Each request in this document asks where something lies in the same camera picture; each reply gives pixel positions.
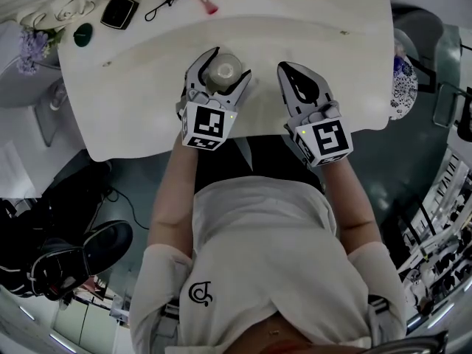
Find person's left hand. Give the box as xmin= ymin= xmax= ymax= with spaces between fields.
xmin=187 ymin=88 xmax=226 ymax=107

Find grey armchair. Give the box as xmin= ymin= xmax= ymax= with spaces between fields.
xmin=389 ymin=8 xmax=445 ymax=92

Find purple flowers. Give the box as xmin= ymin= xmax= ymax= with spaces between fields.
xmin=16 ymin=26 xmax=66 ymax=76

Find small beige jar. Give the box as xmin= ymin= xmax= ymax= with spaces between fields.
xmin=205 ymin=51 xmax=245 ymax=96

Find black compact case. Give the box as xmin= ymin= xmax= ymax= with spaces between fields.
xmin=100 ymin=0 xmax=140 ymax=30

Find person's right hand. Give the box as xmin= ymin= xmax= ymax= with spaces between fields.
xmin=302 ymin=100 xmax=342 ymax=125

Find white side cabinet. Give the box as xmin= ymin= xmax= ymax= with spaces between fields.
xmin=0 ymin=63 xmax=90 ymax=199

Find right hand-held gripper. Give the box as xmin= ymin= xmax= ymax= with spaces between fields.
xmin=277 ymin=61 xmax=355 ymax=168

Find dark oval chair seat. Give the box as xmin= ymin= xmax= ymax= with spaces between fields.
xmin=81 ymin=219 xmax=134 ymax=277

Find person's left forearm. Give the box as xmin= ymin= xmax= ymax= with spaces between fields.
xmin=148 ymin=144 xmax=201 ymax=258

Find cream dressing table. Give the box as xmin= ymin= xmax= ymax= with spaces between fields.
xmin=0 ymin=0 xmax=394 ymax=162

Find person's right forearm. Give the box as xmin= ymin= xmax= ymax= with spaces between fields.
xmin=318 ymin=156 xmax=384 ymax=254

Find person's black trousers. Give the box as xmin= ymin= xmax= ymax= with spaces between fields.
xmin=192 ymin=133 xmax=326 ymax=195

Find person's white shirt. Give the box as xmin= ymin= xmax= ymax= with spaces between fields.
xmin=130 ymin=175 xmax=409 ymax=354

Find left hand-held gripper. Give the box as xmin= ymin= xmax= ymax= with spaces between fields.
xmin=176 ymin=47 xmax=254 ymax=152

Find dark green round lid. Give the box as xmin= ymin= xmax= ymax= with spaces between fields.
xmin=72 ymin=22 xmax=93 ymax=49

